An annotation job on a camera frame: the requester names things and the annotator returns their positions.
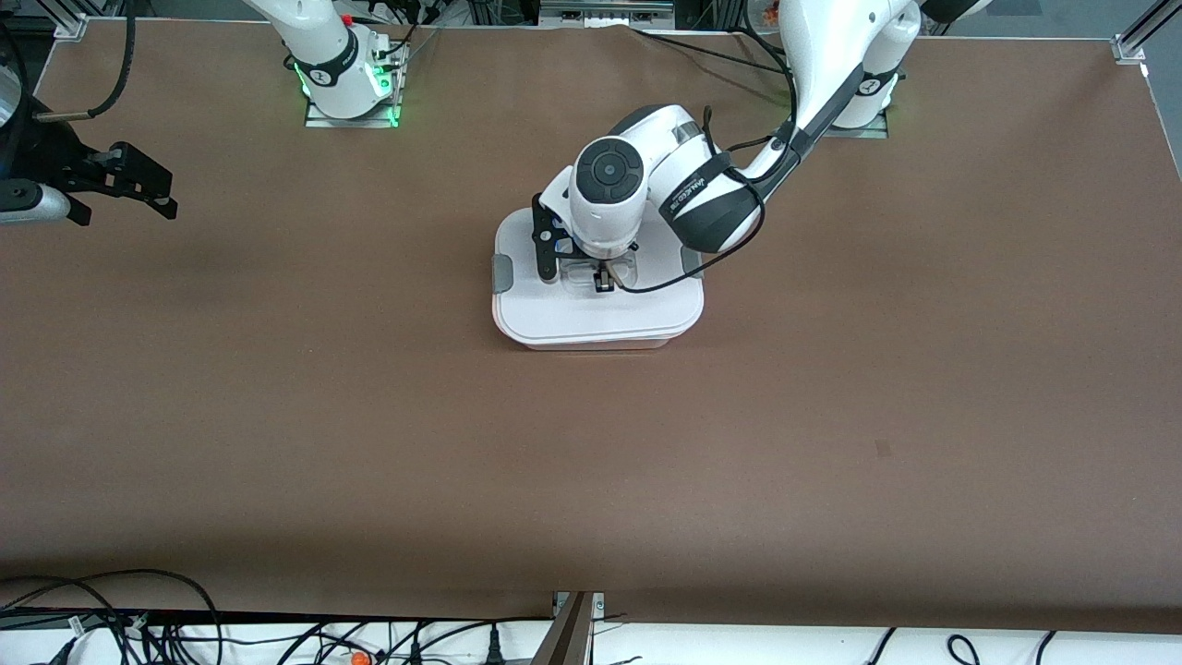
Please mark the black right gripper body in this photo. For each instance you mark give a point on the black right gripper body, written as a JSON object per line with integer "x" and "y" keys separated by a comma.
{"x": 48, "y": 152}

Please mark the white plastic box lid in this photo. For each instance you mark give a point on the white plastic box lid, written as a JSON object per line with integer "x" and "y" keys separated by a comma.
{"x": 591, "y": 314}

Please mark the grey lid latch clip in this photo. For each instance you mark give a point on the grey lid latch clip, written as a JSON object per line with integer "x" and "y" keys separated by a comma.
{"x": 502, "y": 273}
{"x": 691, "y": 268}

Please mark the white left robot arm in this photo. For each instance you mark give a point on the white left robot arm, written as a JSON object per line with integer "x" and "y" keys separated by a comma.
{"x": 831, "y": 65}

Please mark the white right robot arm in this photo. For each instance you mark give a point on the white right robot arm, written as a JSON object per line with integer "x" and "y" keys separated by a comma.
{"x": 323, "y": 37}

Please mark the pale pink box base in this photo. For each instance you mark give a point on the pale pink box base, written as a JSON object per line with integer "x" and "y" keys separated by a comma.
{"x": 591, "y": 345}

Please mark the grey equipment box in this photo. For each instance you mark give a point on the grey equipment box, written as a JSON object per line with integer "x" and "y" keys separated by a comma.
{"x": 605, "y": 9}

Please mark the brown table cover sheet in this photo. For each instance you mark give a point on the brown table cover sheet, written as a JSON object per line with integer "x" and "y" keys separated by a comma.
{"x": 369, "y": 416}

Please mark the black power plug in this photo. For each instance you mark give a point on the black power plug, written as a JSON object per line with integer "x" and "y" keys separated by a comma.
{"x": 494, "y": 646}

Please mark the white bench surface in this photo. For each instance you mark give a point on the white bench surface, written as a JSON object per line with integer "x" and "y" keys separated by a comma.
{"x": 739, "y": 646}

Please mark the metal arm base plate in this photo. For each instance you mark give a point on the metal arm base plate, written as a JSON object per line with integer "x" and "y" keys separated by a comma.
{"x": 859, "y": 132}
{"x": 351, "y": 122}

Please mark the metal frame post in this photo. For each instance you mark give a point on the metal frame post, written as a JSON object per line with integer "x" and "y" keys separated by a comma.
{"x": 568, "y": 637}

